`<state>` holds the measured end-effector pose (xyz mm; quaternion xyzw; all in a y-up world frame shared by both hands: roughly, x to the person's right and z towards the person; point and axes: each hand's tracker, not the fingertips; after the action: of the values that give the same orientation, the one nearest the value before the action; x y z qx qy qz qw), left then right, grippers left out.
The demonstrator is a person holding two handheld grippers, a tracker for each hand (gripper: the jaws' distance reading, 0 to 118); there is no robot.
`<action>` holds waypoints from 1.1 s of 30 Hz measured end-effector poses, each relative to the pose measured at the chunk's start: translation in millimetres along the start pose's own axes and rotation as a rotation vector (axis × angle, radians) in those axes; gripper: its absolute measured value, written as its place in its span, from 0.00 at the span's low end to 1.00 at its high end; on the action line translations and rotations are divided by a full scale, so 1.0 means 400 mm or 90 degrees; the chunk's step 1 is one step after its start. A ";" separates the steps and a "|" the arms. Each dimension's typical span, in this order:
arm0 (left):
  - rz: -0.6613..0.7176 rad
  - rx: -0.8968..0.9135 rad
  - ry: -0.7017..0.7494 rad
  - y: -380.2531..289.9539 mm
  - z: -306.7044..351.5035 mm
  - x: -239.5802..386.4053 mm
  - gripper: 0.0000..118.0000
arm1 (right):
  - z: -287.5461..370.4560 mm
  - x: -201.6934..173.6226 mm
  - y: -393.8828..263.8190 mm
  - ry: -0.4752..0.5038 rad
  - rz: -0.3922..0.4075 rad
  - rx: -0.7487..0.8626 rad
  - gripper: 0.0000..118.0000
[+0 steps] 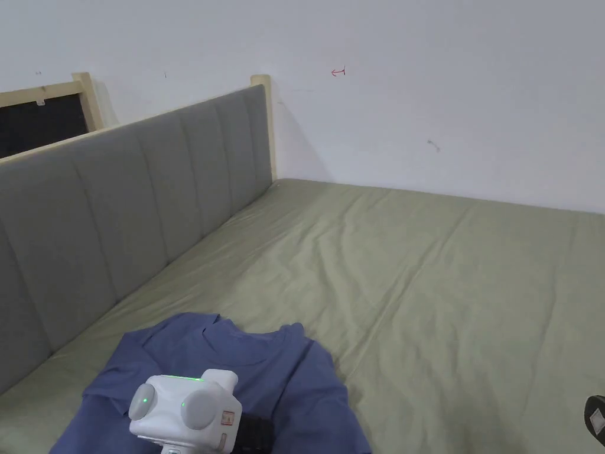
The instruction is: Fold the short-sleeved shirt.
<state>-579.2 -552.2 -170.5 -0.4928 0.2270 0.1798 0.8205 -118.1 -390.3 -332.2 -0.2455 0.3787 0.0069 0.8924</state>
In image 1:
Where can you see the bed with pale green sheet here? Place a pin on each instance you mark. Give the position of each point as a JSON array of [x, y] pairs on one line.
[[425, 283]]

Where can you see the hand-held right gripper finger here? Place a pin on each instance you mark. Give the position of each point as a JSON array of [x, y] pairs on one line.
[[596, 418]]

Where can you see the dark blue shirt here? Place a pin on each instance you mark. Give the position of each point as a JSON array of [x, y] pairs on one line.
[[288, 378]]

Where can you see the wooden frame with black panel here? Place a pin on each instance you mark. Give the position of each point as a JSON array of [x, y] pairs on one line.
[[38, 120]]

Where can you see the grey padded headboard, wooden frame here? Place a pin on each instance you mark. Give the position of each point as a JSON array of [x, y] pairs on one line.
[[118, 203]]

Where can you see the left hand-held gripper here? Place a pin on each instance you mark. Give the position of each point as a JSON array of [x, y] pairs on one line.
[[189, 416]]

